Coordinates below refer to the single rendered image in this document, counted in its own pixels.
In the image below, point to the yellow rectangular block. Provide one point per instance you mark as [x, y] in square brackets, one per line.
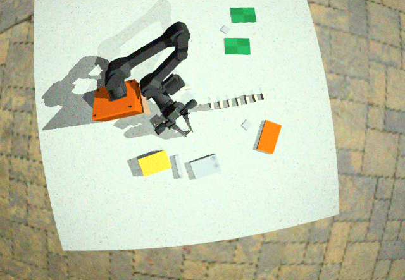
[155, 163]

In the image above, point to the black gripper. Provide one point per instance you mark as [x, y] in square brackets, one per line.
[184, 111]

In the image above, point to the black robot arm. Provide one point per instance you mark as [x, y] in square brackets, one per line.
[152, 85]

